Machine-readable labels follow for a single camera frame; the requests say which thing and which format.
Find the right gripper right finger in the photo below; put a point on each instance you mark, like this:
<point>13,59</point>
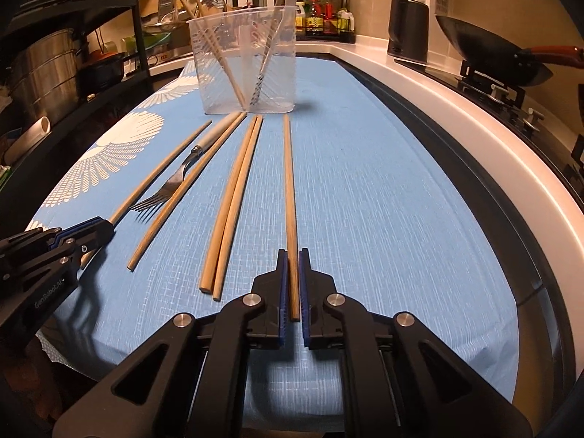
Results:
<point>398,378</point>

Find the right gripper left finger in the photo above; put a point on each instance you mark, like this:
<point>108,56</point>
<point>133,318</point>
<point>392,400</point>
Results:
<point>189,378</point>

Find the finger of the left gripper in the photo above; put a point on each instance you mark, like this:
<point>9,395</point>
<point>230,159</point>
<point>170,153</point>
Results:
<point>77,248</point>
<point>78,231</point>

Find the metal fork grey handle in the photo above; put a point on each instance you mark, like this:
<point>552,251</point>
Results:
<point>170,186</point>

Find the white ceramic spoon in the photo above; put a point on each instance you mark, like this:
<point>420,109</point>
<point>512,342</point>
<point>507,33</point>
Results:
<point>275,28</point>

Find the thin wooden chopstick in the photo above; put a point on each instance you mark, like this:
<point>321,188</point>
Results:
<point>291,222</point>

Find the blue patterned table cloth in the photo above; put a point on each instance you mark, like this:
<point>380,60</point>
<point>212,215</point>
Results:
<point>374,208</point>

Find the white paper roll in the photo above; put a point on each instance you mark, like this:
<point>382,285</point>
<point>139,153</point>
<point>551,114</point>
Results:
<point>31,137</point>

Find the steel stock pot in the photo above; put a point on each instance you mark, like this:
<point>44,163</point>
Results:
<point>43,77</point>

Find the red lidded black pot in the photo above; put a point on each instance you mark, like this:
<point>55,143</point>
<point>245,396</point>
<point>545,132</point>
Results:
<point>102,71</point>

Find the black storage shelf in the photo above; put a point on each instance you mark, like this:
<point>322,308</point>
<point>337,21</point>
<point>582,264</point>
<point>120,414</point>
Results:
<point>31,179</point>

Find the clear plastic utensil holder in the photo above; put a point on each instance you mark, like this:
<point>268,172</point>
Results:
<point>242,37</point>

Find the black gas stove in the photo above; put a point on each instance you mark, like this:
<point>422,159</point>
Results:
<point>511,107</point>

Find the yellow oil bottle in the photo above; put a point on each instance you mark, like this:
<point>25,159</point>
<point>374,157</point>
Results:
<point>300,19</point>

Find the black spice rack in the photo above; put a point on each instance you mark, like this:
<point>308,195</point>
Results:
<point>329,20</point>

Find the black electric kettle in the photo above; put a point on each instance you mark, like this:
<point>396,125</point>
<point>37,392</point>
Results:
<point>409,30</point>

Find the black wok red handle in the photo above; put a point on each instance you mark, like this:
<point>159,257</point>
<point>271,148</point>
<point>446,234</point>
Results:
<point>504,61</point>

